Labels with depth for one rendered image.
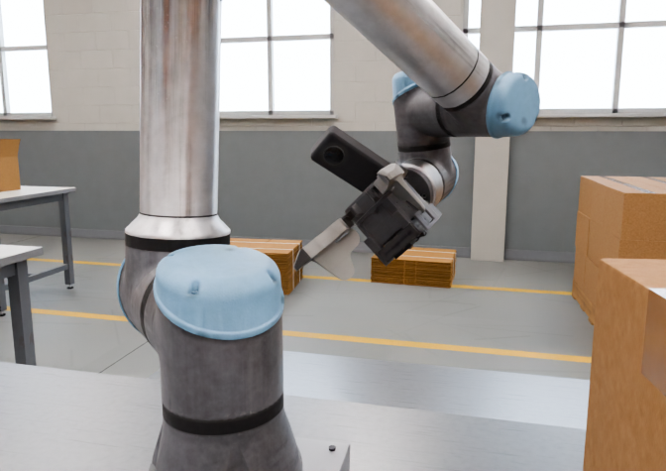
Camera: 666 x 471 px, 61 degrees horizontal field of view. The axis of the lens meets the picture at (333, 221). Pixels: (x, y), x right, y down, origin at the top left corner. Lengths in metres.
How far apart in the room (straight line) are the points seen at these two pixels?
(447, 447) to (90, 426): 0.47
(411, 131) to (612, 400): 0.44
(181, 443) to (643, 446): 0.37
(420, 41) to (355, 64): 5.00
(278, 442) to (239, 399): 0.07
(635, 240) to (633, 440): 2.94
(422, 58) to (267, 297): 0.30
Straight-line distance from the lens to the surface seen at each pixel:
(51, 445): 0.85
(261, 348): 0.52
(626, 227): 3.36
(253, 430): 0.55
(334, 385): 0.92
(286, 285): 4.27
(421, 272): 4.52
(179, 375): 0.53
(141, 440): 0.82
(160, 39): 0.64
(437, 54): 0.64
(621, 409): 0.49
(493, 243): 5.48
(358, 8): 0.60
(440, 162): 0.81
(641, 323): 0.45
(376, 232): 0.66
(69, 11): 7.02
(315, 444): 0.69
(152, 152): 0.63
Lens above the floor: 1.23
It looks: 9 degrees down
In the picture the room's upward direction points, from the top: straight up
